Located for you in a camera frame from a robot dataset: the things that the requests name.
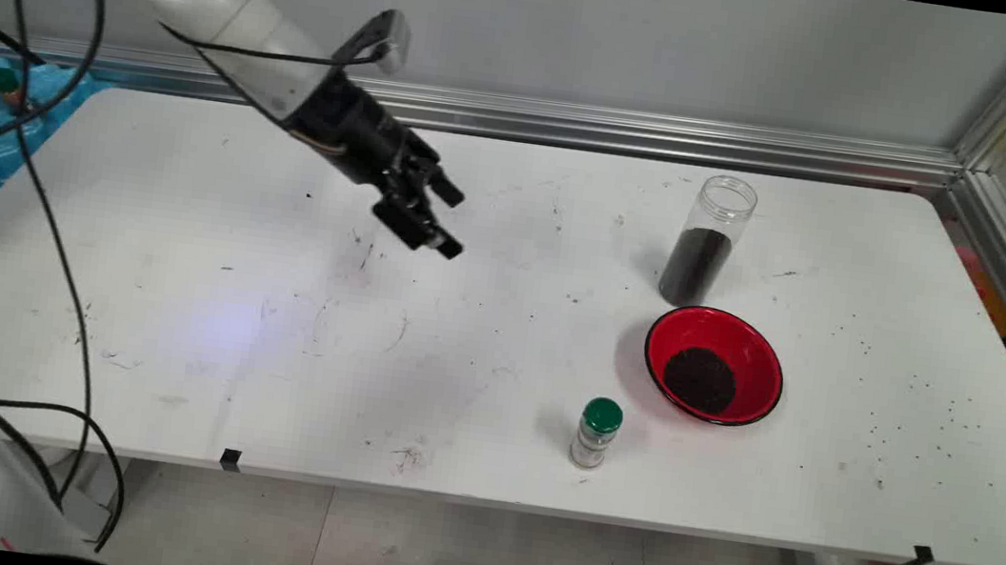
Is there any black seed pile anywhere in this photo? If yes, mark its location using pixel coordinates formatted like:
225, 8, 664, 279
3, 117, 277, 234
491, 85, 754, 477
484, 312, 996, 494
658, 343, 742, 417

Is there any red bowl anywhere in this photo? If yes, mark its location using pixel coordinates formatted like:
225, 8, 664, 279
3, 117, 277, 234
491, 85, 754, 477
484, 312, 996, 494
635, 299, 793, 434

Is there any green cap spice bottle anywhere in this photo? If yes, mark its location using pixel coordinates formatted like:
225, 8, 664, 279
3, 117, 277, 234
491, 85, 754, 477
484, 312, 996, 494
567, 394, 627, 474

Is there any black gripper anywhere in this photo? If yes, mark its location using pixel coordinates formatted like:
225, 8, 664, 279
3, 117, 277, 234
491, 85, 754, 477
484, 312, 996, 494
269, 63, 486, 264

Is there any long aluminium frame rail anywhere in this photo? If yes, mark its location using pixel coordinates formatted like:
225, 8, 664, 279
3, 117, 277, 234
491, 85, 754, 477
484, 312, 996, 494
0, 31, 966, 197

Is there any black seed fill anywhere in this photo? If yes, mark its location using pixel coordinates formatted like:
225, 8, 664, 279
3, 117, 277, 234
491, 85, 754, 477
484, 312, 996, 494
657, 223, 735, 313

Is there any small green cap bottle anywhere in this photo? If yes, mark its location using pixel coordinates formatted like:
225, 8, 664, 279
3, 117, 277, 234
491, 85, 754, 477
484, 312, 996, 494
0, 65, 35, 118

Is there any clear plastic jar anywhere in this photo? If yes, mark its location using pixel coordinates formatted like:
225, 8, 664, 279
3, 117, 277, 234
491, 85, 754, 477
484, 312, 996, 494
655, 169, 761, 315

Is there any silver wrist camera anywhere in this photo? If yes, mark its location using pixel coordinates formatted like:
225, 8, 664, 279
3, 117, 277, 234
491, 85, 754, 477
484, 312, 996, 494
370, 8, 416, 78

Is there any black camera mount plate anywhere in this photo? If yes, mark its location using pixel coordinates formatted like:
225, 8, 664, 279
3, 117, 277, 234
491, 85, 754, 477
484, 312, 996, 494
331, 5, 393, 72

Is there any thin black camera cable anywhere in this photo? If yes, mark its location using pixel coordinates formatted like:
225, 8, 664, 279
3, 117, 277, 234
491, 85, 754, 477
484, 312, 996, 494
0, 0, 396, 540

